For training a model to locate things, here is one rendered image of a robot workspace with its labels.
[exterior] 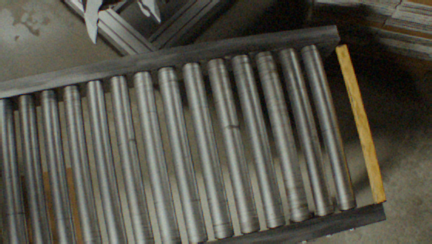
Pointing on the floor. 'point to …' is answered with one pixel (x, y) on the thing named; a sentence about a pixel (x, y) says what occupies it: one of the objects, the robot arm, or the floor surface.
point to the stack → (405, 14)
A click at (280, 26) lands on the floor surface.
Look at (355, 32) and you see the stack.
